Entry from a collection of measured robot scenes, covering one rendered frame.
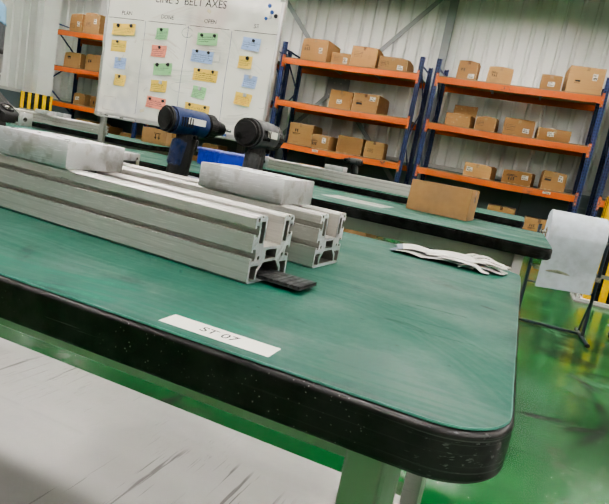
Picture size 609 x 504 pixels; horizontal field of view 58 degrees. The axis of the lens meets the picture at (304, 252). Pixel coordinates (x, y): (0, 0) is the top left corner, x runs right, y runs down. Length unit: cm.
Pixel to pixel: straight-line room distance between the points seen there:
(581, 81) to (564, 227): 639
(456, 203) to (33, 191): 213
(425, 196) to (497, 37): 893
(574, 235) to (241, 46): 266
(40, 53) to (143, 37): 488
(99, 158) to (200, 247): 26
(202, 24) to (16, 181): 346
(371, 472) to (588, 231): 385
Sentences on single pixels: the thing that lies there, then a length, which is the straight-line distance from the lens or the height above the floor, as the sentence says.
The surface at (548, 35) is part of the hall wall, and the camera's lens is 1157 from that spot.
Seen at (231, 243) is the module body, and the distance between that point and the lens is 68.
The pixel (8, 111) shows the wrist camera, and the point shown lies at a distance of 137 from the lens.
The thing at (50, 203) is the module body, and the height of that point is 81.
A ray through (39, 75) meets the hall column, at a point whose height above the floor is 137.
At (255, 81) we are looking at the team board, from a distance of 402.
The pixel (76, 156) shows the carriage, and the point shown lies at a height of 88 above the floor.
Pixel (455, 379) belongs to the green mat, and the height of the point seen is 78.
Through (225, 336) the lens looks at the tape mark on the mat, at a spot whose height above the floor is 78.
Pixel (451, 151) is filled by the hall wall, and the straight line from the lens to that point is 1129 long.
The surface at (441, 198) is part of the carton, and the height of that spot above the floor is 86.
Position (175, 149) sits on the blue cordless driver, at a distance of 129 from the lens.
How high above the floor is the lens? 95
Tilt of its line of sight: 10 degrees down
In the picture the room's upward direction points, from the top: 11 degrees clockwise
